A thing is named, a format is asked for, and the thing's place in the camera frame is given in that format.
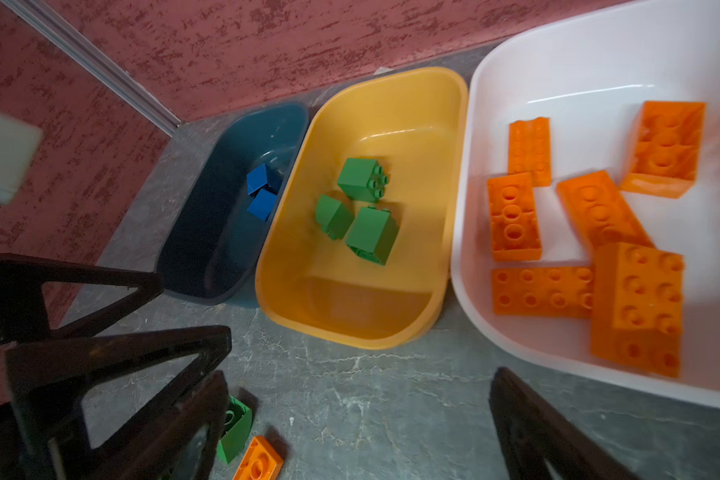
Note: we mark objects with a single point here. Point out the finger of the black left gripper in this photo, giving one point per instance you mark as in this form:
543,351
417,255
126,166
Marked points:
25,314
49,379

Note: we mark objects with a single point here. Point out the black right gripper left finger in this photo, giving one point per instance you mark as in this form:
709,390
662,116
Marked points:
194,422

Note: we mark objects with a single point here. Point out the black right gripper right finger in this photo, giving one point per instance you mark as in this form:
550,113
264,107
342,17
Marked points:
535,438

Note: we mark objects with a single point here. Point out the green lego brick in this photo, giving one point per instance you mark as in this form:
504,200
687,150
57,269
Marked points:
373,234
237,427
363,179
333,217

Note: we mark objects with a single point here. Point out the orange long lego brick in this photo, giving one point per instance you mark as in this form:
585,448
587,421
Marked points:
637,308

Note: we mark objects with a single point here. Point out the yellow plastic bin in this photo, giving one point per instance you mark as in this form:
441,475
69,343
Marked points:
413,124

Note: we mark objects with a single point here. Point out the teal plastic bin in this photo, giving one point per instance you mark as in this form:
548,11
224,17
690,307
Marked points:
211,252

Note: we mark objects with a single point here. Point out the white plastic bin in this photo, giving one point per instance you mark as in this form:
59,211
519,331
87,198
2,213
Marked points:
590,75

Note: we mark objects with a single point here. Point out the aluminium corner post left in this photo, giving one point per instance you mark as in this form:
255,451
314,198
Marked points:
51,25

